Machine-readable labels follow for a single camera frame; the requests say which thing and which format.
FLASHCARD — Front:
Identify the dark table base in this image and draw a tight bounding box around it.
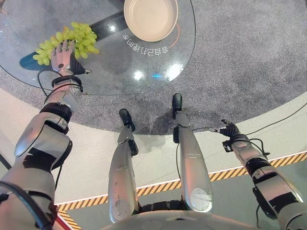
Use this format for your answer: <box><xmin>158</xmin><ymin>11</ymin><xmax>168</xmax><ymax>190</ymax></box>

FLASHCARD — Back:
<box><xmin>19</xmin><ymin>9</ymin><xmax>128</xmax><ymax>70</ymax></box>

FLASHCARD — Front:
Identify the left silver robot leg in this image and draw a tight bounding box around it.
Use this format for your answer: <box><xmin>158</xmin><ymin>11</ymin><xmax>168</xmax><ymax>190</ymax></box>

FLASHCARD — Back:
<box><xmin>107</xmin><ymin>126</ymin><xmax>140</xmax><ymax>224</ymax></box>

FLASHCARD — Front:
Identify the green grape bunch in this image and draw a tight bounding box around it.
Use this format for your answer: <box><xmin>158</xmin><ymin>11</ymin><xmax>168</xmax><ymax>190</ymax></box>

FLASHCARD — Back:
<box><xmin>33</xmin><ymin>22</ymin><xmax>100</xmax><ymax>66</ymax></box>

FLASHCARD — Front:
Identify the silver robot torso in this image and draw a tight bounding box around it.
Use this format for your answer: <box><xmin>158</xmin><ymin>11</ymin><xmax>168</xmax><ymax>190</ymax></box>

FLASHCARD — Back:
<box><xmin>102</xmin><ymin>210</ymin><xmax>262</xmax><ymax>230</ymax></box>

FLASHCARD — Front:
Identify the silver robot leg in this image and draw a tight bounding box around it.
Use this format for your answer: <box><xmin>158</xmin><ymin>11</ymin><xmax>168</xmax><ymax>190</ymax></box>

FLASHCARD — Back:
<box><xmin>107</xmin><ymin>126</ymin><xmax>140</xmax><ymax>224</ymax></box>
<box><xmin>173</xmin><ymin>112</ymin><xmax>213</xmax><ymax>214</ymax></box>

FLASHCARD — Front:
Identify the round glass table top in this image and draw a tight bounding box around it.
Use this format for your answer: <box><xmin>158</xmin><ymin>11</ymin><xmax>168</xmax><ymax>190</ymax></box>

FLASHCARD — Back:
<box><xmin>0</xmin><ymin>0</ymin><xmax>197</xmax><ymax>96</ymax></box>

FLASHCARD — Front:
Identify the right dark robot foot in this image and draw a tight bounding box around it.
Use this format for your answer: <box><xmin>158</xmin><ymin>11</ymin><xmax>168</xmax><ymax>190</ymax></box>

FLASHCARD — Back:
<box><xmin>172</xmin><ymin>93</ymin><xmax>183</xmax><ymax>120</ymax></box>

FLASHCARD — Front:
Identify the black floor cable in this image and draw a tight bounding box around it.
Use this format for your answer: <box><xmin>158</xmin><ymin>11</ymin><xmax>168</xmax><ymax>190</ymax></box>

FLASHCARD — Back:
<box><xmin>191</xmin><ymin>102</ymin><xmax>307</xmax><ymax>136</ymax></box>

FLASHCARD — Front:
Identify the right silver robot leg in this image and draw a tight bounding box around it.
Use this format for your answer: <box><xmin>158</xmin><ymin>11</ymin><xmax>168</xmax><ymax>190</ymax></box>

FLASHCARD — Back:
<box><xmin>173</xmin><ymin>112</ymin><xmax>213</xmax><ymax>214</ymax></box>

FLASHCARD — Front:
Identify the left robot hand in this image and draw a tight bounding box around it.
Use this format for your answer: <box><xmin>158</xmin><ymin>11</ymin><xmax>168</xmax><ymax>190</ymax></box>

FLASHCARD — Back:
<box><xmin>50</xmin><ymin>39</ymin><xmax>93</xmax><ymax>75</ymax></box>

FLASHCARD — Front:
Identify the grey round carpet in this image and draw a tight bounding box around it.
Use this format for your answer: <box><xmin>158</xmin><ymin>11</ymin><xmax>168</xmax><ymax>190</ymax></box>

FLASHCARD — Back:
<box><xmin>0</xmin><ymin>0</ymin><xmax>307</xmax><ymax>136</ymax></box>

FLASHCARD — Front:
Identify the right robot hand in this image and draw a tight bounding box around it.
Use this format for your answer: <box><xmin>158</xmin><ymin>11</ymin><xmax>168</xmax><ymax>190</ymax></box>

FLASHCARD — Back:
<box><xmin>213</xmin><ymin>119</ymin><xmax>241</xmax><ymax>138</ymax></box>

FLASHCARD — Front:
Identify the left dark robot foot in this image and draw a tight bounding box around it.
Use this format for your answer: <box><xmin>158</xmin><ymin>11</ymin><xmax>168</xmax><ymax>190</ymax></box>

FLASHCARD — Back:
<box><xmin>119</xmin><ymin>108</ymin><xmax>135</xmax><ymax>132</ymax></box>

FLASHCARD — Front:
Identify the dark robot foot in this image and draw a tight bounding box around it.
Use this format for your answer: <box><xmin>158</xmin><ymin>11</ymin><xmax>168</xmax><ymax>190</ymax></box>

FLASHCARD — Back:
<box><xmin>119</xmin><ymin>108</ymin><xmax>135</xmax><ymax>132</ymax></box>
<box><xmin>172</xmin><ymin>93</ymin><xmax>183</xmax><ymax>120</ymax></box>

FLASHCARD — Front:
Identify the beige round plate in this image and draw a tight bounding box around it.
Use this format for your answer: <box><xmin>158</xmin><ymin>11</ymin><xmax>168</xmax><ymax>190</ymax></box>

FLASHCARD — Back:
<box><xmin>123</xmin><ymin>0</ymin><xmax>179</xmax><ymax>43</ymax></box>

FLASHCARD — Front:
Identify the yellow black hazard tape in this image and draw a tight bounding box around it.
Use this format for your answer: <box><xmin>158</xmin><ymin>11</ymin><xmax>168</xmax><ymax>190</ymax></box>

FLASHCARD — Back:
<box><xmin>55</xmin><ymin>153</ymin><xmax>307</xmax><ymax>230</ymax></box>

